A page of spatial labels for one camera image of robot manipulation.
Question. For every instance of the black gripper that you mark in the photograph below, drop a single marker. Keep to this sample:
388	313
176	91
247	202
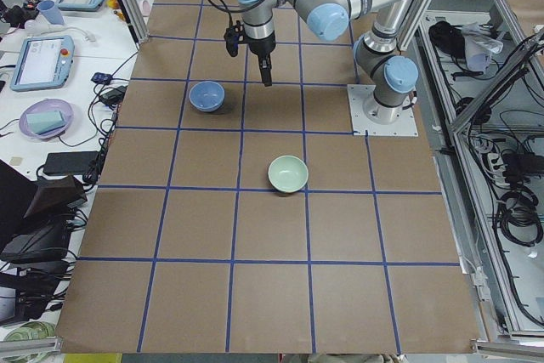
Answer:
262	46

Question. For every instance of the green bowl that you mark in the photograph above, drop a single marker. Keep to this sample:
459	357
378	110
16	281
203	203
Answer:
288	174

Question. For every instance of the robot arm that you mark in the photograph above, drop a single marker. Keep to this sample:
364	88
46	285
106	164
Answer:
394	76

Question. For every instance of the blue bowl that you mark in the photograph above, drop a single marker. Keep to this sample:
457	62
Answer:
207	96

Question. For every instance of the small blue device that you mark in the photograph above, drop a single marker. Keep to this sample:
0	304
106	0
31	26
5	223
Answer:
101	78

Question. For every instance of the black power brick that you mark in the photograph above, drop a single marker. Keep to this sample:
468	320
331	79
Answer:
65	163

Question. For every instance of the near teach pendant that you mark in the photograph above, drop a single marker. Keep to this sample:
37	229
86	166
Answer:
43	63

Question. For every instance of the blue plastic cup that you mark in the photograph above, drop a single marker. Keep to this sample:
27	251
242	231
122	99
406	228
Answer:
51	12

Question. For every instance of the purple plate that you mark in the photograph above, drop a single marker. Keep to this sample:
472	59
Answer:
47	105

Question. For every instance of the green sponge block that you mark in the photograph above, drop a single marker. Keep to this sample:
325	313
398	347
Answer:
42	122

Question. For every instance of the white power strip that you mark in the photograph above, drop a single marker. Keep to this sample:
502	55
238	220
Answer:
496	168

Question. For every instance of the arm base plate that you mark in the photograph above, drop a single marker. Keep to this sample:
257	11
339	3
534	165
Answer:
368	118

